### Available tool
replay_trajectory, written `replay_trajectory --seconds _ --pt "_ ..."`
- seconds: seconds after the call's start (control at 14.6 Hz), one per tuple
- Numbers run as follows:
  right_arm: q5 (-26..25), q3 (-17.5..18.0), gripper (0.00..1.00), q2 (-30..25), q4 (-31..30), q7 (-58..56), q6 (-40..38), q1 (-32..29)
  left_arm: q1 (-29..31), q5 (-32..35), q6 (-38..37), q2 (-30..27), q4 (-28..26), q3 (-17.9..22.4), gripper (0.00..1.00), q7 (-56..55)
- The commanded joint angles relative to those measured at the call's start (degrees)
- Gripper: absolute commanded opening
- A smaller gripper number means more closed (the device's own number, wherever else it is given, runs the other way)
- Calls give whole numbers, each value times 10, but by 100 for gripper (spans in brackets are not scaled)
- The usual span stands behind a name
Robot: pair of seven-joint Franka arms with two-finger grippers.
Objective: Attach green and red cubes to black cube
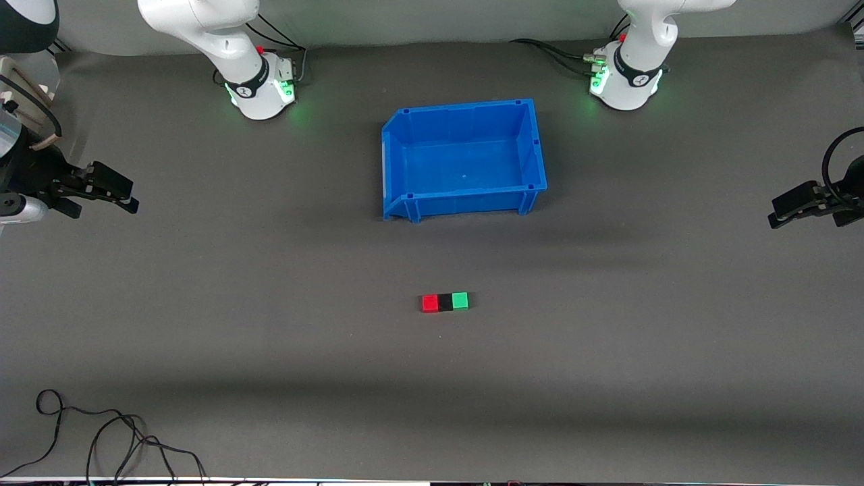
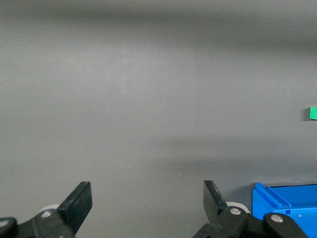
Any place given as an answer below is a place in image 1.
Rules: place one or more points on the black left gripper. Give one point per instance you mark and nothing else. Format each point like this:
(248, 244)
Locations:
(841, 198)

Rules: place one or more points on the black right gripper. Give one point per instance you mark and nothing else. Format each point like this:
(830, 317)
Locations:
(34, 177)

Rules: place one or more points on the small red cube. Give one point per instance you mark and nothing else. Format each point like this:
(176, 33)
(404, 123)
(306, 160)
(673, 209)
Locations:
(430, 304)

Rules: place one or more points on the small green cube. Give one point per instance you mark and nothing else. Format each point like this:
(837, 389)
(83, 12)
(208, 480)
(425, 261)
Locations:
(460, 300)

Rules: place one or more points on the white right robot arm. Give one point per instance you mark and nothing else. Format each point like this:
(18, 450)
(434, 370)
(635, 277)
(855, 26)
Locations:
(229, 47)

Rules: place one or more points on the small black cube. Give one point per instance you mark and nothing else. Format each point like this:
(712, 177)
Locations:
(445, 303)

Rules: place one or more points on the beige crate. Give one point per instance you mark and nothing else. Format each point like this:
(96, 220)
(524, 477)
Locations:
(30, 81)

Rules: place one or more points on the blue plastic storage bin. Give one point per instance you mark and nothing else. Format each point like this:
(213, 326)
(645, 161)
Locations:
(466, 162)

